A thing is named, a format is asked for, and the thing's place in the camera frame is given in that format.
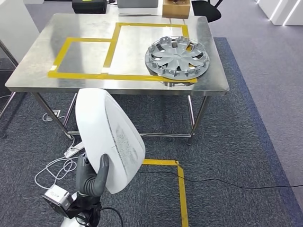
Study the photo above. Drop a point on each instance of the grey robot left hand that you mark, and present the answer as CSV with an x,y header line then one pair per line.
x,y
91,185

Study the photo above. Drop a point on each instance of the white curved plastic part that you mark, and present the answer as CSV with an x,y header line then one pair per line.
x,y
101,131

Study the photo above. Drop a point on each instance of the yellow tape on workbench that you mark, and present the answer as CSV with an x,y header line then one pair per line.
x,y
109,76

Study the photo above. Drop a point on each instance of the white power strip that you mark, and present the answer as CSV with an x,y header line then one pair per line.
x,y
73,150

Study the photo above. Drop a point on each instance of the grey floor outlet box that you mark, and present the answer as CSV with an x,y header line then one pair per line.
x,y
53,114

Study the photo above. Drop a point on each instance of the yellow floor tape strip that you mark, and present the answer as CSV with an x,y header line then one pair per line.
x,y
180,194

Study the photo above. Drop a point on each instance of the grey plastic wheel hubcap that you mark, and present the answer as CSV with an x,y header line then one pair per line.
x,y
177,58

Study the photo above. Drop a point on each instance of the white office table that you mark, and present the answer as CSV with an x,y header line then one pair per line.
x,y
112,9

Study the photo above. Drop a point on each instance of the black zip carrying case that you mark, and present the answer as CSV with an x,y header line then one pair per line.
x,y
90,7

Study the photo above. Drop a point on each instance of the grey laptop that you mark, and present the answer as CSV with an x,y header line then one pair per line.
x,y
137,3

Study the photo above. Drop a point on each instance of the brown cardboard box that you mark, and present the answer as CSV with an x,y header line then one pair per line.
x,y
176,10

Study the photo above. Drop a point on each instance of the black office chair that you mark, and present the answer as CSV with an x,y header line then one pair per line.
x,y
205,11

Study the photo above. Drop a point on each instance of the white plinth with light strips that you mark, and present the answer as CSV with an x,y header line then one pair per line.
x,y
279,11

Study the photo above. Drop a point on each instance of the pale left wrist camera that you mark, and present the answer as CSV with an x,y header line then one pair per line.
x,y
57,199

